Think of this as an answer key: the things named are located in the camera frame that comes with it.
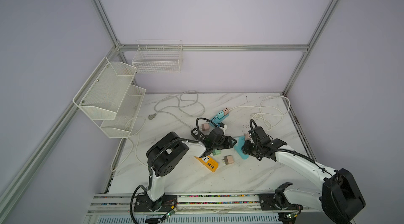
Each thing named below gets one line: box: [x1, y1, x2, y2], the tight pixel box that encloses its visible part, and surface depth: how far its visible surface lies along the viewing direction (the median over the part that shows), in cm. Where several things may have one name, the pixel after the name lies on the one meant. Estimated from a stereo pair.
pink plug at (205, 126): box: [201, 123, 210, 131], surface depth 102 cm
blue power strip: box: [209, 108, 230, 127], surface depth 103 cm
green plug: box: [212, 149, 221, 156], surface depth 90 cm
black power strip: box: [190, 127, 205, 140], surface depth 97 cm
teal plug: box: [217, 110, 225, 120], surface depth 103 cm
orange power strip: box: [193, 155, 219, 173], surface depth 86 cm
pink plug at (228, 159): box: [221, 155, 234, 165], surface depth 88 cm
